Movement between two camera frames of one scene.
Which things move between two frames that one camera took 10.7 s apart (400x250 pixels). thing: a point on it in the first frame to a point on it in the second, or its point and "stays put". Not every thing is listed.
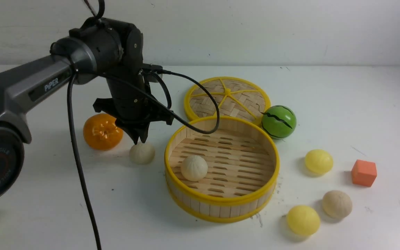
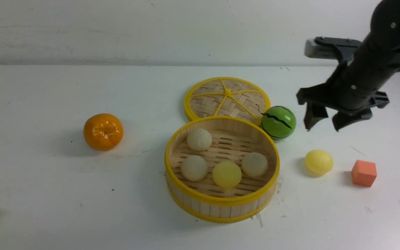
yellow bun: (318, 161) stays put
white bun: (194, 168) stays put
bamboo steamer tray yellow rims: (219, 169) stays put
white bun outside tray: (142, 153) to (199, 140)
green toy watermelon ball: (278, 121) stays put
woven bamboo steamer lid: (236, 97) stays put
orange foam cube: (364, 173) stays put
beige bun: (336, 204) to (254, 164)
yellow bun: (303, 220) to (227, 174)
